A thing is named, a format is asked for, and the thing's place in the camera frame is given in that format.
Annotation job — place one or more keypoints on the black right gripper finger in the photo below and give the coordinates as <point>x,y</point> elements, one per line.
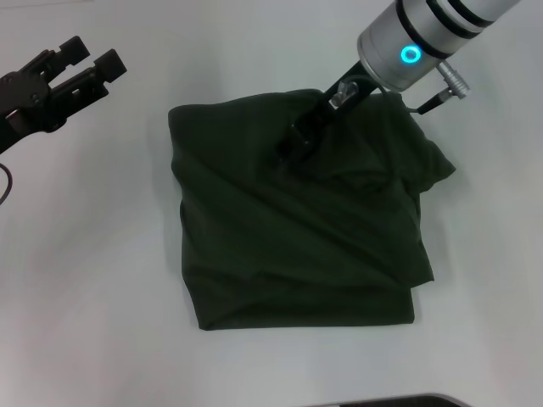
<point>292,148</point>

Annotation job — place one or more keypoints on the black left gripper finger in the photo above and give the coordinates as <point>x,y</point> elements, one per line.
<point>59,57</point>
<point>89,78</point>

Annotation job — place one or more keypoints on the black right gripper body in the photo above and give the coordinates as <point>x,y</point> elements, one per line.
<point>335,102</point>

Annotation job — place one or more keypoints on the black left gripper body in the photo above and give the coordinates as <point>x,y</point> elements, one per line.
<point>21,102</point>

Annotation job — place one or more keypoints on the dark green printed t-shirt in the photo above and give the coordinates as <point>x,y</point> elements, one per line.
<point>275,233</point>

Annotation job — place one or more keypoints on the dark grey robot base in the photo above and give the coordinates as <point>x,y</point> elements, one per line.
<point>403,400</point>

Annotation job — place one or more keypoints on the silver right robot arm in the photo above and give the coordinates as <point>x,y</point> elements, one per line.
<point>424,34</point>

